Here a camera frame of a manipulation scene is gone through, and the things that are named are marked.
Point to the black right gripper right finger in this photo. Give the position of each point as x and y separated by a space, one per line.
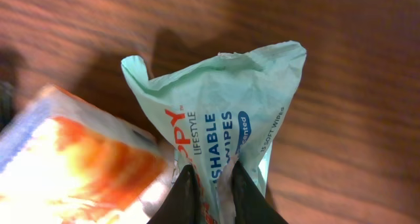
250 205

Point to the teal snack packet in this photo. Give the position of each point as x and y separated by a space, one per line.
220 111

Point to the orange tissue pack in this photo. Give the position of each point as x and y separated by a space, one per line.
64 160

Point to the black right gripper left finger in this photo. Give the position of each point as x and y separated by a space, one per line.
182 205

